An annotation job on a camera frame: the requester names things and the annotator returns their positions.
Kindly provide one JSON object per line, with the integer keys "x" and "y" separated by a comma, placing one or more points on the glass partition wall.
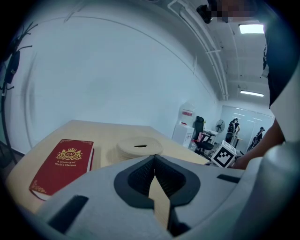
{"x": 248, "y": 117}

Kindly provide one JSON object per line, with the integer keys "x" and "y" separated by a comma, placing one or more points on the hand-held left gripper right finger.
{"x": 211, "y": 187}

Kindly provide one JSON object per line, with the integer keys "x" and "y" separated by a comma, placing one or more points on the red label water jug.
{"x": 187, "y": 113}

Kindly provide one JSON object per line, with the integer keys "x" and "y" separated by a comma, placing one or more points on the red hardcover book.
{"x": 63, "y": 166}

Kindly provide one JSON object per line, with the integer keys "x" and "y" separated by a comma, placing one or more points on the white office desk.
{"x": 211, "y": 133}

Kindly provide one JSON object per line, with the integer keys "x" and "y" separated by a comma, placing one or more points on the black office chair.
{"x": 201, "y": 131}

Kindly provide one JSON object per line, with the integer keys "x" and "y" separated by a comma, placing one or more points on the person's right forearm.
{"x": 264, "y": 145}

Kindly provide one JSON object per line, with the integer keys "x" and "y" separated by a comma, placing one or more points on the light wooden square table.
{"x": 82, "y": 131}

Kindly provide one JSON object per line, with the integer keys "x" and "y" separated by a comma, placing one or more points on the pile of clear water jugs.
{"x": 193, "y": 145}

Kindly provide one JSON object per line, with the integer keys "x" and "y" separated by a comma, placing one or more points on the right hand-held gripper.
{"x": 223, "y": 155}

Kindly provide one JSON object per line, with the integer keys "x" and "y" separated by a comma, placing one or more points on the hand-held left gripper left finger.
{"x": 93, "y": 187}

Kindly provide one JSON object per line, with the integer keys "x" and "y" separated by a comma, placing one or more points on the black floor fan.
{"x": 219, "y": 125}

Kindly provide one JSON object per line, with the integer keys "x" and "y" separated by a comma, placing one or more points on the person's black clothing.
{"x": 279, "y": 70}

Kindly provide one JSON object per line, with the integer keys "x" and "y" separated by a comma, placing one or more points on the white ceiling pipes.
{"x": 211, "y": 54}

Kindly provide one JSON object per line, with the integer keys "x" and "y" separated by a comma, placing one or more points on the black head-worn camera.
{"x": 204, "y": 13}

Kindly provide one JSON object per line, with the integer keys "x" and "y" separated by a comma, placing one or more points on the black hat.
{"x": 12, "y": 66}

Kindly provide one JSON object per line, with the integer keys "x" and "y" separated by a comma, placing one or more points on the ceiling light panel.
{"x": 251, "y": 28}
{"x": 252, "y": 93}

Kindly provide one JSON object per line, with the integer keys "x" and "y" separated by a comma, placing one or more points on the white water dispenser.
{"x": 182, "y": 136}

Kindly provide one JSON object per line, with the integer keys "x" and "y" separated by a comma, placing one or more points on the person's head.
{"x": 232, "y": 9}

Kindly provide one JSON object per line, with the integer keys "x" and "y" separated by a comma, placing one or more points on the black coat rack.
{"x": 4, "y": 112}

